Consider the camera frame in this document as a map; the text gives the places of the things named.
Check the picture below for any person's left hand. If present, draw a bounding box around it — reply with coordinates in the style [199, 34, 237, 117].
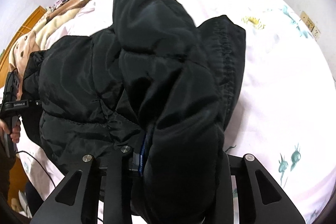
[0, 120, 21, 144]

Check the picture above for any wall power socket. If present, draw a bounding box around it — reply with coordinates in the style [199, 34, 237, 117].
[300, 11, 321, 41]

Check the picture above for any brown cream bear blanket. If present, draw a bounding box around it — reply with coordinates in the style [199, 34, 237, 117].
[7, 0, 124, 75]

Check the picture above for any black quilted puffer jacket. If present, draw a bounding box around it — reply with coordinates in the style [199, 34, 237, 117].
[22, 0, 246, 223]

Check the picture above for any orange wooden headboard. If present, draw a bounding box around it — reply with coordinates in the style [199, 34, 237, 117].
[0, 6, 46, 88]

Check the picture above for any pink floral duvet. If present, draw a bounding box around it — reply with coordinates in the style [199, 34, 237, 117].
[16, 0, 336, 224]

